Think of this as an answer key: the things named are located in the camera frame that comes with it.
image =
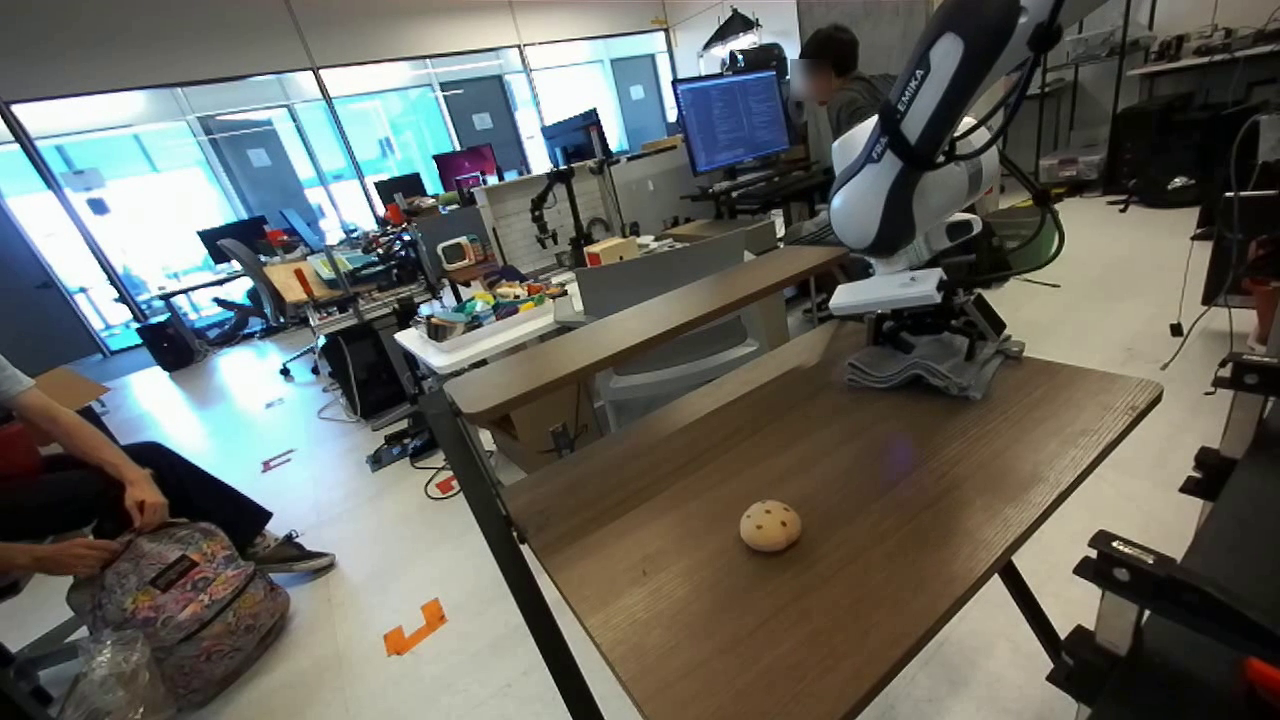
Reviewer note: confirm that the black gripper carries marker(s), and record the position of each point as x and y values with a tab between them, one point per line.
968	301

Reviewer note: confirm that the grey cloth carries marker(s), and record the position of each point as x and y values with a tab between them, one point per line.
934	377

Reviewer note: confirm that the beige toy cookie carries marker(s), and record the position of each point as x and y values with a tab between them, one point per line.
771	524

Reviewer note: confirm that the patterned grey backpack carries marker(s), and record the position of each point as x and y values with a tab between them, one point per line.
187	615

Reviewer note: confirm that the seated person left forearm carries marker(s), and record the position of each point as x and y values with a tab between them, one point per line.
72	434

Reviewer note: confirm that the seated person right forearm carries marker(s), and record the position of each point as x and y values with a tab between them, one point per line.
27	563

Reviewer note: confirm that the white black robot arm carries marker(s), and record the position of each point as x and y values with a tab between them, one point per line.
923	160

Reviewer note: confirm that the small black robot arm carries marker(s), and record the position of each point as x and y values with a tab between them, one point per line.
574	214

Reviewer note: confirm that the seated person left hand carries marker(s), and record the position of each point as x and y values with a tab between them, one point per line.
148	507

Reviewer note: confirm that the seated person right hand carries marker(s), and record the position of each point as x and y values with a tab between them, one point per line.
94	555

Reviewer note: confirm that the green bin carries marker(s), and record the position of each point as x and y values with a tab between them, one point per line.
1035	242

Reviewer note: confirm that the dark haired person at monitor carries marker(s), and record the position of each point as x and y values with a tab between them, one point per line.
832	63

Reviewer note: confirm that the large blue screen monitor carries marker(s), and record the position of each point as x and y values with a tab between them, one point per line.
729	120

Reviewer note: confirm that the wooden shelf board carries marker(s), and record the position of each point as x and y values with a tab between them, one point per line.
625	327

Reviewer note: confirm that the small beige box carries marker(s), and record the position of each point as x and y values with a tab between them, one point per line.
611	251

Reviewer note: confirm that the small brown cardboard box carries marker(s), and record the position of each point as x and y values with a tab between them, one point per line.
552	425

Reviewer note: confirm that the dark blue monitor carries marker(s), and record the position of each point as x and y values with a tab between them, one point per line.
577	136

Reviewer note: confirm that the colourful toy clutter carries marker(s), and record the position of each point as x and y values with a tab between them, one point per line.
494	305

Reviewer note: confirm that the white work table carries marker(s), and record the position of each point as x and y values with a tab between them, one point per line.
482	346

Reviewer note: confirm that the magenta screen monitor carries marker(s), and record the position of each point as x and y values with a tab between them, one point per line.
467	170

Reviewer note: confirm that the orange floor tape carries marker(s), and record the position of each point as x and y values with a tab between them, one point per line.
417	631

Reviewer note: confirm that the black office chair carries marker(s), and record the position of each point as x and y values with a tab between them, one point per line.
247	284

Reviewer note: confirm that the seated person black trousers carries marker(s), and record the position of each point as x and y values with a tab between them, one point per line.
200	488

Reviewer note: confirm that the flat cardboard box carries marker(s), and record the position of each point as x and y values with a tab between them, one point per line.
65	390

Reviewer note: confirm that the clear plastic bag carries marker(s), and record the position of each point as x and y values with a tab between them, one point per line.
114	683

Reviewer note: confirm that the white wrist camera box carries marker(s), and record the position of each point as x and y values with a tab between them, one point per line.
886	293

